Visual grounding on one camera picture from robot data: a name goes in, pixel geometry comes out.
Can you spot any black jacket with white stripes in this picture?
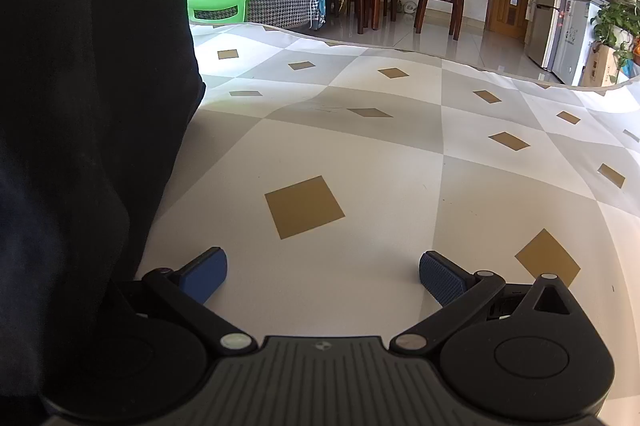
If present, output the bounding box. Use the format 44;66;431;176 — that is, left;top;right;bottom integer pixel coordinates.
1;0;204;425

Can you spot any checkered diamond tablecloth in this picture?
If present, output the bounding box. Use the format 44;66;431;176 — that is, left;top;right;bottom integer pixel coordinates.
141;24;639;425

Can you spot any cardboard box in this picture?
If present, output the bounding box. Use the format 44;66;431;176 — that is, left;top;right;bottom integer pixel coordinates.
579;43;620;88

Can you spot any houndstooth sofa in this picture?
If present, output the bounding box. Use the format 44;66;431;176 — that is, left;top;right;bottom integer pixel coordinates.
247;0;312;30

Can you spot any green potted plant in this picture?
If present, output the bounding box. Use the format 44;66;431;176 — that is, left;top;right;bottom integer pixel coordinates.
591;0;639;69

